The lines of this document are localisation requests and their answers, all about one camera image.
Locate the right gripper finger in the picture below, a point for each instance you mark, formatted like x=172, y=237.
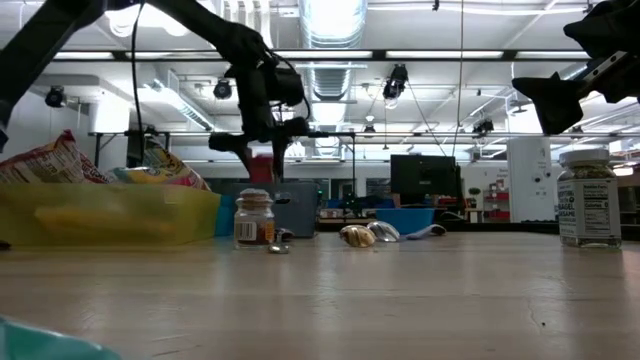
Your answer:
x=555, y=100

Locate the blue bowl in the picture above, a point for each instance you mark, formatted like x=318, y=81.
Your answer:
x=405, y=220

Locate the yellow blue-edged ramen packet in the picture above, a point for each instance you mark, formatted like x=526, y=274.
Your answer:
x=135, y=176

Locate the glowing wall lamp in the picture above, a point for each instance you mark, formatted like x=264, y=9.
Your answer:
x=624, y=171

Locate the blue plastic bin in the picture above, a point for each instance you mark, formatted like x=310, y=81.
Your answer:
x=225, y=215

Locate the black ceiling spotlight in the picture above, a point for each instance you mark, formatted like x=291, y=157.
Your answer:
x=55, y=96
x=395, y=82
x=222, y=89
x=483, y=126

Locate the silver ventilation duct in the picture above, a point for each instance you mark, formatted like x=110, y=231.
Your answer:
x=332, y=30

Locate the yellow plastic bin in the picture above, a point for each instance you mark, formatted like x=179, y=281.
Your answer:
x=100, y=215

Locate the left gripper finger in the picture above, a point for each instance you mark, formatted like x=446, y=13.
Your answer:
x=287, y=132
x=240, y=142

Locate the black aluminium table frame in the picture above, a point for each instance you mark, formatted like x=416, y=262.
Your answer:
x=500, y=227

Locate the red and yellow ramen packet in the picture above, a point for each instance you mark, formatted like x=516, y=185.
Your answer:
x=175, y=170

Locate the grey plastic bin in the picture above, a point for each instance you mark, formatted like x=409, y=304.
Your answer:
x=300, y=210

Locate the red cube box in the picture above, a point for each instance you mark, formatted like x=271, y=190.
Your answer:
x=261, y=170

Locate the white-lidded seasoning jar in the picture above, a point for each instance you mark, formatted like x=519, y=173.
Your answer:
x=587, y=210

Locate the black overhead rig crossbar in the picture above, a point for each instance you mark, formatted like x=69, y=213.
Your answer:
x=378, y=55

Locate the black background rig frame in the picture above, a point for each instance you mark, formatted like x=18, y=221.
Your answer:
x=320, y=134

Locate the black monitor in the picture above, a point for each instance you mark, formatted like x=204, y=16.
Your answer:
x=425, y=180

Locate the all-silver spoon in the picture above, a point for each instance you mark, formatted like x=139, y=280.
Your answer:
x=278, y=248

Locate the white pillar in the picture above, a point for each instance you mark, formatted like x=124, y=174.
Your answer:
x=530, y=170

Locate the red and white ramen packet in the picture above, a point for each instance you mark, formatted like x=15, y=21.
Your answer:
x=45, y=162

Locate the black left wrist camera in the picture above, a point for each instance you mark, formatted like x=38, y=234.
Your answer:
x=290, y=87

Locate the red storage shelf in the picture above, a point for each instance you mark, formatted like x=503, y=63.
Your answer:
x=496, y=215

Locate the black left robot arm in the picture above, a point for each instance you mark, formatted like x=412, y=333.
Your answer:
x=225, y=30

